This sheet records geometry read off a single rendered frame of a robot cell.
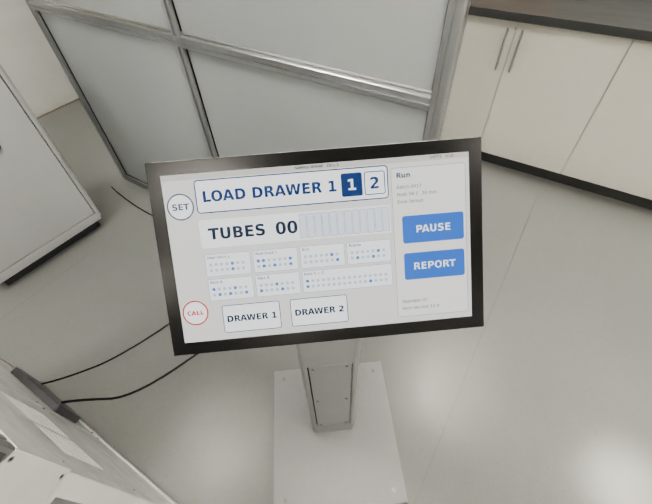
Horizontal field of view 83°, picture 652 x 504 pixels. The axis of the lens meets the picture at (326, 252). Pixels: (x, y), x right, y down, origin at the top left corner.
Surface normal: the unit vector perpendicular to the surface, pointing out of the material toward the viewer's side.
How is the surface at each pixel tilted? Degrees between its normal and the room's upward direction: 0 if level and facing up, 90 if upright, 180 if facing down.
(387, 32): 90
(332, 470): 3
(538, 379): 0
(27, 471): 90
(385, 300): 50
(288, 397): 5
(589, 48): 90
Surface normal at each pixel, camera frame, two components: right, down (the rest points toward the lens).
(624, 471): -0.04, -0.65
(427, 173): 0.04, 0.15
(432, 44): -0.54, 0.65
